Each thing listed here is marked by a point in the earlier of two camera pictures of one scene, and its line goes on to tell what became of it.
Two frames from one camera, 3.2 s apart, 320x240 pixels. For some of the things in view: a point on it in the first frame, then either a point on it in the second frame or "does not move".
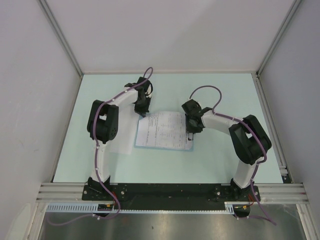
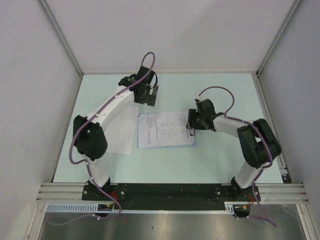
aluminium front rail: (271, 192) does not move
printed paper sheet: (164, 130) does not move
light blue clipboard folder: (145, 147) to (162, 130)
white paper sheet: (123, 144) does not move
